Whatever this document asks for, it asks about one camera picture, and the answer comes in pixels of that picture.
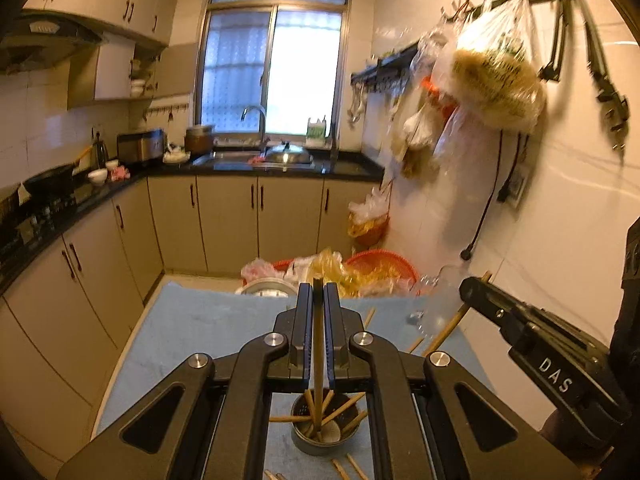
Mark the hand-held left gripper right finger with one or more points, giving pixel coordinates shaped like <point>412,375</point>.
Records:
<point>332,320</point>

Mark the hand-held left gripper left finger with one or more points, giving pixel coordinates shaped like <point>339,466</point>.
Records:
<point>305,320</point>

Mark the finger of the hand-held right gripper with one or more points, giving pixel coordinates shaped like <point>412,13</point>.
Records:
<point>490,300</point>

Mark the long bamboo chopstick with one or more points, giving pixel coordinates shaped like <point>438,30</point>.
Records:
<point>450,325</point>
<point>318,400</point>

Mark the pile of wooden chopsticks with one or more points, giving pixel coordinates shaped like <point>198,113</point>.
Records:
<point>345,405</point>

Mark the dark grey utensil holder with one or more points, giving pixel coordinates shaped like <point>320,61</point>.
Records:
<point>300,435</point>

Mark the white round container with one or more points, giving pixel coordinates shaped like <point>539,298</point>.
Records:
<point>265,287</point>

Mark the clear glass pitcher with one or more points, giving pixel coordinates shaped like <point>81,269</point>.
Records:
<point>435,305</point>

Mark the blue-grey tablecloth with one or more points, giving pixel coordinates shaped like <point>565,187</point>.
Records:
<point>200,320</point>

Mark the black kitchen countertop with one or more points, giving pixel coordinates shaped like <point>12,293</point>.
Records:
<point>345,169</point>

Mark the steel pot lid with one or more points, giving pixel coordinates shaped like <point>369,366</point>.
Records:
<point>287,155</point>

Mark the steel sink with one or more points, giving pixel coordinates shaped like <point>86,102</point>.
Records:
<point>225,158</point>

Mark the green label detergent bottle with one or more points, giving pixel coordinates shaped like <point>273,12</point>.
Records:
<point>315,132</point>

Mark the steel kitchen faucet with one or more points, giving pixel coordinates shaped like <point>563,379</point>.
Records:
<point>261,125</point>

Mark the brown cooking pot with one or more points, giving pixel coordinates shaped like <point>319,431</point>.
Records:
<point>200,140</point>

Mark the white plate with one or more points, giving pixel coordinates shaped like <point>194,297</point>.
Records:
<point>176,156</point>

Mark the hanging bag of noodles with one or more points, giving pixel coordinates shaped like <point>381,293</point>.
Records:
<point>500,85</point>

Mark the pink cloth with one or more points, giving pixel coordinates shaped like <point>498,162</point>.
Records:
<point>120,173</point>

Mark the silver rice cooker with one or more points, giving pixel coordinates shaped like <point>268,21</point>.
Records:
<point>140,147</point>

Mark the black hinged tool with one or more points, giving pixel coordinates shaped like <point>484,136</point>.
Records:
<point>560,35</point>
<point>607,90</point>

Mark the kitchen window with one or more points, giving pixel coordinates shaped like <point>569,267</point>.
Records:
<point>300,70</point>

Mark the small tile hook rack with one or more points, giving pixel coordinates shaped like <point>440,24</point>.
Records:
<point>165,110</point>

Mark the white bowl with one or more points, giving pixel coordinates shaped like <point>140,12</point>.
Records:
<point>97,176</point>

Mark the dark kettle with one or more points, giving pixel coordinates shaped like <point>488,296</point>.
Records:
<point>101,155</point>

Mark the stacked white dishes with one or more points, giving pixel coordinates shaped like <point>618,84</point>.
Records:
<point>139,87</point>

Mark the black gas stove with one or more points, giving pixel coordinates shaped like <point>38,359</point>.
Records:
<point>30,220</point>

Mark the range hood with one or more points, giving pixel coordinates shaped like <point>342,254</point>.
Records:
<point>45,40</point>

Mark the wall power socket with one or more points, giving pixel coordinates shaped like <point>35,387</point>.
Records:
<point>519,185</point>

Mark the black wall shelf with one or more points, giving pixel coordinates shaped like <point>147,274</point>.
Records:
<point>385,67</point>

